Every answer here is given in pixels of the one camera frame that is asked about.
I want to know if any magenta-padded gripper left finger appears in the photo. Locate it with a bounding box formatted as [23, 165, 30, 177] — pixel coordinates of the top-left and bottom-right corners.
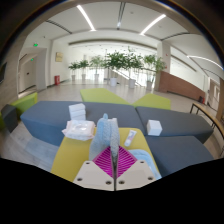
[73, 146, 116, 192]

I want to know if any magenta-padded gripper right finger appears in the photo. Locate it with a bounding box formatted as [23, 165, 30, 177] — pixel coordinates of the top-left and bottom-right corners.
[115, 146, 158, 192]

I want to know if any light blue towel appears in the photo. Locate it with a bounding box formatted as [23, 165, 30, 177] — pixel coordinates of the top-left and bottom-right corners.
[88, 113, 163, 180]

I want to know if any yellow ottoman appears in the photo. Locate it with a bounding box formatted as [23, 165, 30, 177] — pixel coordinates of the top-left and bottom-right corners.
[50, 127, 161, 183]

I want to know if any white tube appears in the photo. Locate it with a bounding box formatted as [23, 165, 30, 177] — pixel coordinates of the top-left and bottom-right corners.
[124, 129, 138, 148]

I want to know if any white wet wipes pack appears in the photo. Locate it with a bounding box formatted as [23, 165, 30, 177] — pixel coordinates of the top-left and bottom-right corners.
[61, 119, 96, 141]

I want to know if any large blue-grey ottoman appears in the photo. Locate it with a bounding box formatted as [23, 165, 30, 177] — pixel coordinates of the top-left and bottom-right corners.
[144, 134, 214, 178]
[19, 100, 146, 148]
[135, 105, 214, 144]

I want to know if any small white cube box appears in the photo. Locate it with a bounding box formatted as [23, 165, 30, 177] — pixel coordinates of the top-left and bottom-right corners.
[146, 119, 163, 137]

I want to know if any stack of white tissue packs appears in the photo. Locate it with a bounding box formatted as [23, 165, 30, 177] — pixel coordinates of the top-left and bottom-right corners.
[68, 103, 87, 122]

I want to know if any green ottoman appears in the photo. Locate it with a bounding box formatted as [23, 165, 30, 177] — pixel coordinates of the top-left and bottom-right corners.
[131, 93, 172, 111]
[0, 92, 39, 131]
[79, 87, 131, 106]

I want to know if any wooden bench with black legs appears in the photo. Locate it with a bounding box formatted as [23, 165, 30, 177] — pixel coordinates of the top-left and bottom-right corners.
[189, 101, 224, 158]

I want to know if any dark grey ottoman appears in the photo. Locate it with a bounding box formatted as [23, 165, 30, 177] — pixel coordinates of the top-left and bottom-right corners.
[0, 104, 18, 134]

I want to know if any group of potted plants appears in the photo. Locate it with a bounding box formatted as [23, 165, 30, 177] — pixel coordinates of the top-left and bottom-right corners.
[68, 49, 167, 90]

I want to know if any group of ceiling strip lights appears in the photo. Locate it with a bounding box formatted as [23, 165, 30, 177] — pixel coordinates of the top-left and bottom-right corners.
[75, 3, 224, 71]

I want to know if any yellowish wall picture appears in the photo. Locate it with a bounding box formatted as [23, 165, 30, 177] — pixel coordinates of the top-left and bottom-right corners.
[55, 51, 64, 63]

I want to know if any dark wall screen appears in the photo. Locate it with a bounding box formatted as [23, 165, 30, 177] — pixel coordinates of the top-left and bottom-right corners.
[0, 62, 8, 84]

